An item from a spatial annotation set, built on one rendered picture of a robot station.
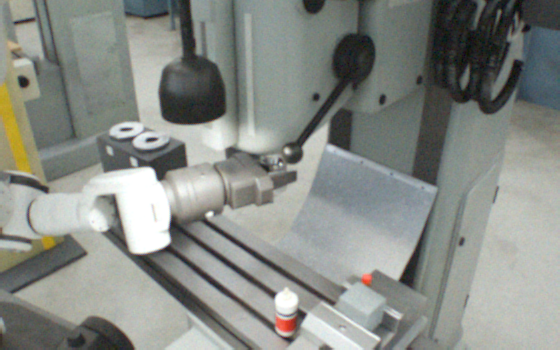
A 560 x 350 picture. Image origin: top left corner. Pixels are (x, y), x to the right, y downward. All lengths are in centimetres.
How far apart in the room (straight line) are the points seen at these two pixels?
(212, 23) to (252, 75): 8
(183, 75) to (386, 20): 36
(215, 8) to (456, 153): 64
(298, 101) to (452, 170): 52
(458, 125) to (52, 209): 79
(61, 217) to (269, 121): 37
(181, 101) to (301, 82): 20
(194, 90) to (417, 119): 65
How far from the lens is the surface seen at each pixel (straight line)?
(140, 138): 117
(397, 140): 106
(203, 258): 107
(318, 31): 61
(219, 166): 74
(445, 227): 114
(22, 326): 159
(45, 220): 81
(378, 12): 70
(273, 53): 58
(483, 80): 73
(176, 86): 46
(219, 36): 59
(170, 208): 70
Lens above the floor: 165
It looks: 30 degrees down
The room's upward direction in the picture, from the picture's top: straight up
